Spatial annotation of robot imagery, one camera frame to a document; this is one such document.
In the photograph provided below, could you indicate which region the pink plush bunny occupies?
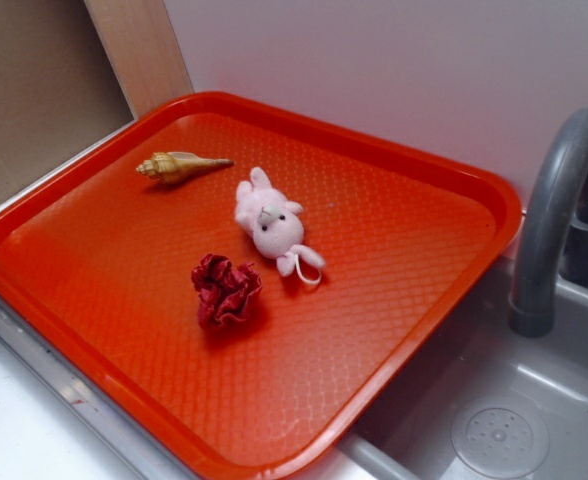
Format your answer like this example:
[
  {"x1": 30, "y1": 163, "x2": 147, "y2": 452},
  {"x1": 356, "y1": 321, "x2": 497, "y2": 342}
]
[{"x1": 234, "y1": 167, "x2": 326, "y2": 286}]

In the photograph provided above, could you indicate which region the orange plastic serving tray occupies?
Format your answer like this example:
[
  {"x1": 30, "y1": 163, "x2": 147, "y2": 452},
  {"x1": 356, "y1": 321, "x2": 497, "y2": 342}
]
[{"x1": 0, "y1": 93, "x2": 521, "y2": 479}]

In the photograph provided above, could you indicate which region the dark red fabric scrunchie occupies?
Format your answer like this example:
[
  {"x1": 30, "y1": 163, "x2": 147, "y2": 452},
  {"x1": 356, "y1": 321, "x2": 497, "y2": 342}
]
[{"x1": 191, "y1": 254, "x2": 262, "y2": 331}]

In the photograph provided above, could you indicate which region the tan spiral seashell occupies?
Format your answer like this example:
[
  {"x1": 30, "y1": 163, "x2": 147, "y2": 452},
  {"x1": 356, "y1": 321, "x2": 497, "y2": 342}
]
[{"x1": 136, "y1": 152, "x2": 235, "y2": 185}]

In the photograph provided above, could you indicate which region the grey plastic toy sink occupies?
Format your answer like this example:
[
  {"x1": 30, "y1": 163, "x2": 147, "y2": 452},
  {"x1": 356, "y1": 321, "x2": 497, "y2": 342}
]
[{"x1": 0, "y1": 207, "x2": 588, "y2": 480}]

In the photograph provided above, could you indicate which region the grey plastic toy faucet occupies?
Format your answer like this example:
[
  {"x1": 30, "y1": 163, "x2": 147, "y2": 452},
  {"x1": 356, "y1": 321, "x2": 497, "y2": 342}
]
[{"x1": 509, "y1": 108, "x2": 588, "y2": 337}]

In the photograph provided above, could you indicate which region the light wooden post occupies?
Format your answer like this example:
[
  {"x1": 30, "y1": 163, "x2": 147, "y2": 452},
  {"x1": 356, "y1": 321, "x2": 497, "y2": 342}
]
[{"x1": 85, "y1": 0, "x2": 193, "y2": 118}]

